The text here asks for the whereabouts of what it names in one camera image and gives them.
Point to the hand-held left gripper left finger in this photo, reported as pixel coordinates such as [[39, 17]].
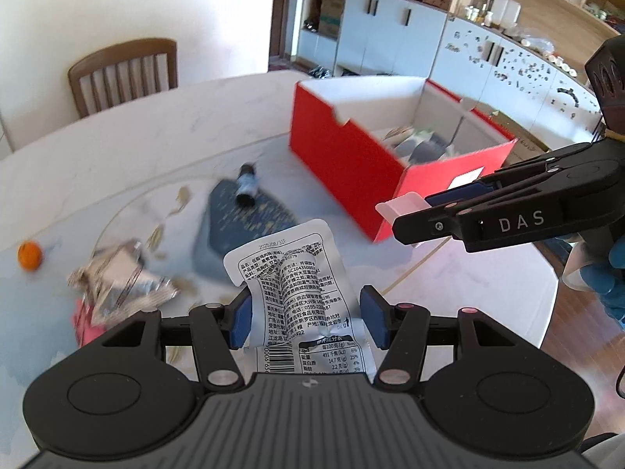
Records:
[[242, 317]]

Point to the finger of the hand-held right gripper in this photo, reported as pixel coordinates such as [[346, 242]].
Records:
[[537, 173], [439, 227]]

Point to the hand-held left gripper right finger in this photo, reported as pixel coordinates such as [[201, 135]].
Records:
[[375, 315]]

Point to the white printed vacuum packet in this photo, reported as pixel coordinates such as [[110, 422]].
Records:
[[293, 273]]

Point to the white plastic snack bag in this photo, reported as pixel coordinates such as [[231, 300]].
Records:
[[425, 144]]

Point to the red cardboard box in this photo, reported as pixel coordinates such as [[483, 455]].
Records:
[[342, 166]]

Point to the silver foil snack packet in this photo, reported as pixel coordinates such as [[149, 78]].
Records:
[[122, 283]]

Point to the small dark bottle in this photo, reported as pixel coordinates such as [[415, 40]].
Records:
[[246, 188]]

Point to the mandarin orange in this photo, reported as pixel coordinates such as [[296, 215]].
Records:
[[30, 255]]

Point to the white marble desktop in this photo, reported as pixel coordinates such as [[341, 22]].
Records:
[[146, 156]]

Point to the person's right hand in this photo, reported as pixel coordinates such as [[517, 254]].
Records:
[[616, 278]]

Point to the white cabinet with magnets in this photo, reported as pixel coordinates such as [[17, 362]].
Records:
[[517, 88]]

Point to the red pink packet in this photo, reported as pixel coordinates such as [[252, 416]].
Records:
[[85, 325]]

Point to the tall glass jar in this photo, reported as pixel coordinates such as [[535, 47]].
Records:
[[482, 0]]

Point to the grey sneakers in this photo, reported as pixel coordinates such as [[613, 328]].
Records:
[[320, 73]]

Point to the cardboard box in cabinet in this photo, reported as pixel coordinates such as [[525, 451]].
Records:
[[332, 14]]

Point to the wooden slatted chair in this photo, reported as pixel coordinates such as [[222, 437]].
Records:
[[122, 78]]

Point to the dark brown door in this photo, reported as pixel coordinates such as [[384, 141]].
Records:
[[279, 10]]

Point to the grey and wood wall cabinet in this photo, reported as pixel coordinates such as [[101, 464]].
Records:
[[390, 19]]

